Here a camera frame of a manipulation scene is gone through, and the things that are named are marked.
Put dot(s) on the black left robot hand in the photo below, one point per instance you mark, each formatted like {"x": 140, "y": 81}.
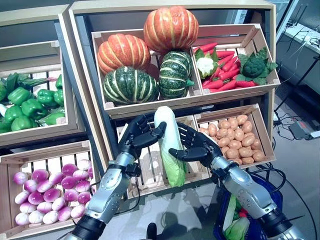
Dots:
{"x": 140, "y": 137}

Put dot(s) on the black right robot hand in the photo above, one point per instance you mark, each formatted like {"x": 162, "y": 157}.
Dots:
{"x": 200, "y": 150}

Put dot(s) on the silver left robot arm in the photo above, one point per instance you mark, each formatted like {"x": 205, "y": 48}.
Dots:
{"x": 107, "y": 192}

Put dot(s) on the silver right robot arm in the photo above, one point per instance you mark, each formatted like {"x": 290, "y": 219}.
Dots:
{"x": 250, "y": 195}

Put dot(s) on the blue plastic shopping basket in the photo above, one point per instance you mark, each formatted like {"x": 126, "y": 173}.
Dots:
{"x": 218, "y": 225}

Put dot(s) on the wooden slat crate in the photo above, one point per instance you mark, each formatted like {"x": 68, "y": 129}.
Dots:
{"x": 150, "y": 185}
{"x": 27, "y": 50}
{"x": 37, "y": 152}
{"x": 150, "y": 107}
{"x": 267, "y": 140}
{"x": 225, "y": 32}

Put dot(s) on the wide green striped pumpkin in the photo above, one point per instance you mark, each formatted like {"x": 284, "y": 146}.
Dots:
{"x": 130, "y": 86}

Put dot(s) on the purple white turnip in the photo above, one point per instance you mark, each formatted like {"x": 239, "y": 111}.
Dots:
{"x": 50, "y": 217}
{"x": 69, "y": 169}
{"x": 58, "y": 203}
{"x": 30, "y": 185}
{"x": 68, "y": 182}
{"x": 22, "y": 218}
{"x": 83, "y": 197}
{"x": 44, "y": 207}
{"x": 64, "y": 213}
{"x": 90, "y": 172}
{"x": 78, "y": 211}
{"x": 28, "y": 207}
{"x": 80, "y": 175}
{"x": 52, "y": 195}
{"x": 35, "y": 197}
{"x": 82, "y": 186}
{"x": 71, "y": 195}
{"x": 22, "y": 197}
{"x": 20, "y": 178}
{"x": 36, "y": 216}
{"x": 45, "y": 186}
{"x": 56, "y": 178}
{"x": 84, "y": 164}
{"x": 40, "y": 175}

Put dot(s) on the red carrot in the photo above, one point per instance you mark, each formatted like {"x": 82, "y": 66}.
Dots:
{"x": 227, "y": 85}
{"x": 213, "y": 84}
{"x": 229, "y": 74}
{"x": 226, "y": 61}
{"x": 230, "y": 64}
{"x": 246, "y": 84}
{"x": 225, "y": 54}
{"x": 216, "y": 73}
{"x": 206, "y": 47}

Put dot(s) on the green striped pumpkin with stem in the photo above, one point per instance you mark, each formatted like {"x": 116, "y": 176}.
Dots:
{"x": 175, "y": 75}

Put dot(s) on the red bell pepper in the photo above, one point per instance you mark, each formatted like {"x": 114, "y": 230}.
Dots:
{"x": 242, "y": 213}

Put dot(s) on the white cauliflower with leaves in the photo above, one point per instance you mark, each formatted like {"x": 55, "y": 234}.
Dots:
{"x": 206, "y": 63}

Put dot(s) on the dark green broccoli head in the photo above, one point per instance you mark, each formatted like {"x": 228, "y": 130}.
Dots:
{"x": 253, "y": 67}

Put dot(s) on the black power adapter box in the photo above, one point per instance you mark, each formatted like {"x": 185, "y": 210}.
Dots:
{"x": 298, "y": 130}

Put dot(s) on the large orange striped pumpkin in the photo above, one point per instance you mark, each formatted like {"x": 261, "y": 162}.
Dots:
{"x": 170, "y": 28}

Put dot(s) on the white power strip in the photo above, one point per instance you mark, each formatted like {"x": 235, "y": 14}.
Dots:
{"x": 315, "y": 134}

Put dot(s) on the wooden display shelf dark panels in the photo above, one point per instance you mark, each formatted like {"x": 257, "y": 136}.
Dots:
{"x": 112, "y": 7}
{"x": 30, "y": 15}

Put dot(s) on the dark leafy greens bunch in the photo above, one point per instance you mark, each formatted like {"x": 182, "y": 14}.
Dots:
{"x": 15, "y": 80}

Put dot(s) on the white radish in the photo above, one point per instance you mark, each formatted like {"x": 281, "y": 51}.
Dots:
{"x": 2, "y": 110}

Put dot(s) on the grey side counter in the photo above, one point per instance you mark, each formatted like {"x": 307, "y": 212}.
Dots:
{"x": 297, "y": 37}

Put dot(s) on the black router with antennas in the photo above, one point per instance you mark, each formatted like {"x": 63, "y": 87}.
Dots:
{"x": 292, "y": 24}

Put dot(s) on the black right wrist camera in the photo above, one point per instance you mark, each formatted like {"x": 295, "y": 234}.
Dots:
{"x": 217, "y": 176}

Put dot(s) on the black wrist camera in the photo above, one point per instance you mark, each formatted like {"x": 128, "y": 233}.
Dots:
{"x": 217, "y": 176}
{"x": 132, "y": 170}

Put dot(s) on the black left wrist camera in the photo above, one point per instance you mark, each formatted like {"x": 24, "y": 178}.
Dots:
{"x": 132, "y": 170}

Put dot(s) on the white wall plug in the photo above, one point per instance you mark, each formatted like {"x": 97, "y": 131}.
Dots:
{"x": 275, "y": 117}

